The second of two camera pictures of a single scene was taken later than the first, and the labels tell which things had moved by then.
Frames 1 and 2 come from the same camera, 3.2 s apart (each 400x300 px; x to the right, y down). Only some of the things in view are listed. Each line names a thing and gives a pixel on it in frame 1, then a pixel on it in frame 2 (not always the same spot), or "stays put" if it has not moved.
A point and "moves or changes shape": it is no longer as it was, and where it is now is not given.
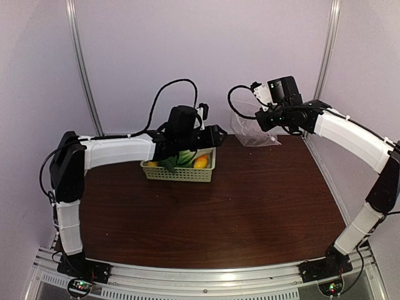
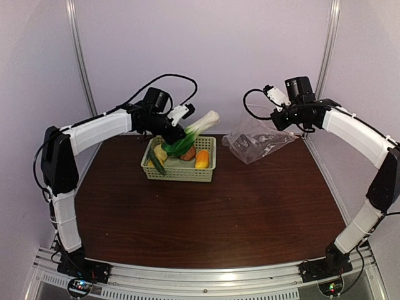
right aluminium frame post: [333, 17] stays put
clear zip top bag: [248, 130] -> [254, 140]
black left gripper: [212, 139] -> [177, 132]
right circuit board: [331, 288] stays put
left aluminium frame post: [80, 66] stays put
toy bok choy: [183, 160] moves or changes shape
